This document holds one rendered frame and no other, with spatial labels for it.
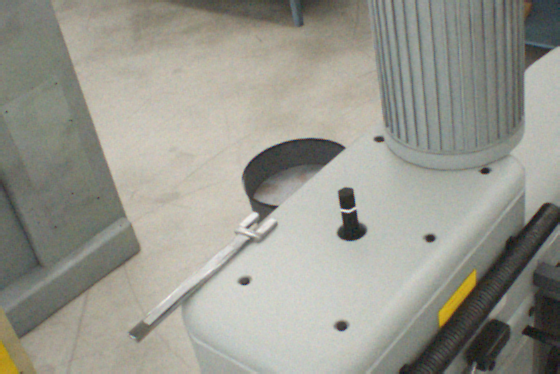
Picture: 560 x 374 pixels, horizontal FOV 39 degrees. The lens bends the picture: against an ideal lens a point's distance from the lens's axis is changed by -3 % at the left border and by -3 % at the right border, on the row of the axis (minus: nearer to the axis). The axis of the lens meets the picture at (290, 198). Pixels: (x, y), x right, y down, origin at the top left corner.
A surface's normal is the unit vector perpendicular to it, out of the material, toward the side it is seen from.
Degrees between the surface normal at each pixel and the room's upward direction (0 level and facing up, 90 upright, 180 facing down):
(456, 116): 90
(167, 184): 0
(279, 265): 0
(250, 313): 0
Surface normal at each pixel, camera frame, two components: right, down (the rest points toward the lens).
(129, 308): -0.17, -0.79
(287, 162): 0.30, 0.47
